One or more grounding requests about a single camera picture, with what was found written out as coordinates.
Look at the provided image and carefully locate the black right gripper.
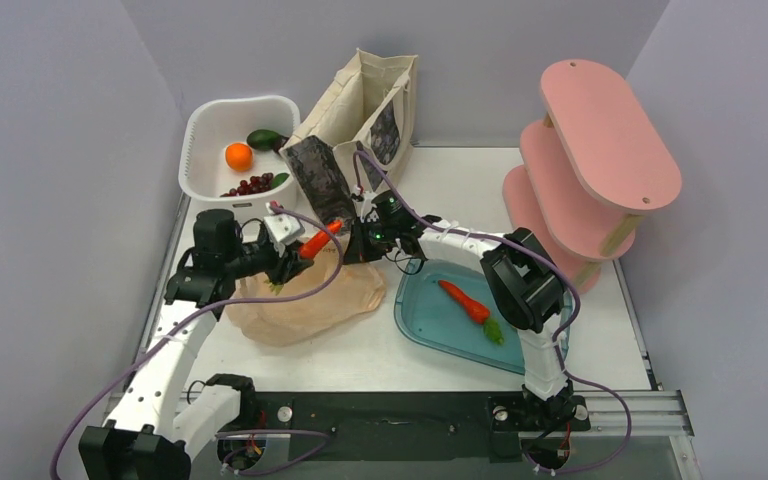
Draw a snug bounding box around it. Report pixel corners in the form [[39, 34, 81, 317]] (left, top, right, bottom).
[[344, 216, 398, 266]]

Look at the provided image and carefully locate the orange carrot with greens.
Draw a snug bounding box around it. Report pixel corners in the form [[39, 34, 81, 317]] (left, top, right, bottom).
[[296, 219, 343, 261]]

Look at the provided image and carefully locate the orange plastic grocery bag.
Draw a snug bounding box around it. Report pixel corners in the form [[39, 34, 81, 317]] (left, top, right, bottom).
[[223, 243, 387, 347]]

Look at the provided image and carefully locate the red chili pepper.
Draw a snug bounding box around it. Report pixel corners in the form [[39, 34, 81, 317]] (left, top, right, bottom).
[[437, 280, 505, 346]]

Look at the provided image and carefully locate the green avocado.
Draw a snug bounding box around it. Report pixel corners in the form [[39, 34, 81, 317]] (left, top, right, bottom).
[[246, 129, 284, 152]]

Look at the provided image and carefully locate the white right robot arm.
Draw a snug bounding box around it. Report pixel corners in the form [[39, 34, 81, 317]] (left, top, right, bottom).
[[344, 191, 577, 432]]

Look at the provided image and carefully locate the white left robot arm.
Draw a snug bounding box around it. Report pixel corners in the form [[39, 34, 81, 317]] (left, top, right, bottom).
[[78, 205, 334, 479]]

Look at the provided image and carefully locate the red grape bunch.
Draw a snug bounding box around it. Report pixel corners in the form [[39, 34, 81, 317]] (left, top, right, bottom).
[[221, 172, 290, 197]]

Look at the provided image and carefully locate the teal plastic tray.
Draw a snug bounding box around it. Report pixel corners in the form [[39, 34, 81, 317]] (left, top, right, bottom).
[[393, 258, 574, 377]]

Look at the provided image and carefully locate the orange fruit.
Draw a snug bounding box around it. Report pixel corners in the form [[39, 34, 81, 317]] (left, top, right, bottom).
[[224, 142, 254, 172]]

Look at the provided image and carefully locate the white plastic basket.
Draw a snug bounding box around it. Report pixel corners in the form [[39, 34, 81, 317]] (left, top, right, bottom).
[[178, 95, 300, 222]]

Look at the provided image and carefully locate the canvas tote bag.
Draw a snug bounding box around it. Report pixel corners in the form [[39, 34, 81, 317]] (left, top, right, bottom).
[[279, 50, 418, 234]]

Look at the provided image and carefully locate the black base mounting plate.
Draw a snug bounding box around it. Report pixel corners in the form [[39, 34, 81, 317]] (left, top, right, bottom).
[[216, 392, 591, 471]]

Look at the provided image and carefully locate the pink three-tier shelf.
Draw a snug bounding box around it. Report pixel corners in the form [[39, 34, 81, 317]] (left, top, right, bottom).
[[502, 59, 682, 292]]

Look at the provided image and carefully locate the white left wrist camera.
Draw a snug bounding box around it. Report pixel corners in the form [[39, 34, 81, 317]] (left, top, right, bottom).
[[263, 213, 305, 257]]

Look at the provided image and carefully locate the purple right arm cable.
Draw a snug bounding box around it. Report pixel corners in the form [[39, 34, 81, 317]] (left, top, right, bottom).
[[353, 149, 634, 477]]

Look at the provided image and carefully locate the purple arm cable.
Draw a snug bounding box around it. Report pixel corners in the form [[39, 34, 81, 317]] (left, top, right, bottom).
[[49, 202, 347, 480], [353, 149, 634, 477]]

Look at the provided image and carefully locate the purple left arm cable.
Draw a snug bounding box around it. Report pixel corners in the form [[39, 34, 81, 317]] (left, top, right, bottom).
[[49, 202, 347, 480]]

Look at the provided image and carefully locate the aluminium frame rail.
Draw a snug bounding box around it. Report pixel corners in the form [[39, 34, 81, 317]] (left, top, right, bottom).
[[573, 261, 703, 479]]

